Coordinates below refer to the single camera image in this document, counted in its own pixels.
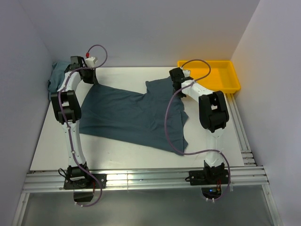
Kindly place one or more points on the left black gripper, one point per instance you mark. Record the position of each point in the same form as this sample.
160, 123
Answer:
93, 80

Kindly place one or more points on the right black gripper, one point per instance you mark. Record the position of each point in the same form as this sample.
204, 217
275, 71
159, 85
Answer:
180, 95

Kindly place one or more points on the light blue crumpled t-shirt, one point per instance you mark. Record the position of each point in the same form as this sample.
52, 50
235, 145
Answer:
57, 77

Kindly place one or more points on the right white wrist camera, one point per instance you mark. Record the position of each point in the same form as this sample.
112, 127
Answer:
186, 73

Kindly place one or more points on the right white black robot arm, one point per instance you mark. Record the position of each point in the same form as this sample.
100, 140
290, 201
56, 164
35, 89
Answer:
213, 116

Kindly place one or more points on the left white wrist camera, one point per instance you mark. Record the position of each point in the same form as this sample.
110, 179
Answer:
90, 60

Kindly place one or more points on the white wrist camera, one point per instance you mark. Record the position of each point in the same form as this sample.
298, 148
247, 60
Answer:
186, 73
90, 60

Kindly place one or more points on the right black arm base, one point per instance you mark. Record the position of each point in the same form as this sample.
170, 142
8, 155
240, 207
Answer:
214, 182

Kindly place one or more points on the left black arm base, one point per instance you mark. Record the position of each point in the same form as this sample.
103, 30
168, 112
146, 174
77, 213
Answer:
83, 190

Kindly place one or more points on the dark teal t-shirt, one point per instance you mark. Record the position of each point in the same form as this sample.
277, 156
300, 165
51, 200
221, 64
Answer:
134, 117

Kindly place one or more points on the yellow plastic tray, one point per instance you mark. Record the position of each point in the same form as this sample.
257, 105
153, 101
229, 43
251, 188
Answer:
222, 75

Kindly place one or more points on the aluminium front rail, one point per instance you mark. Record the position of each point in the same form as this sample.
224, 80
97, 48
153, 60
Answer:
140, 179

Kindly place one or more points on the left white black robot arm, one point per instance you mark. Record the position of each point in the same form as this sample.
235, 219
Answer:
68, 113

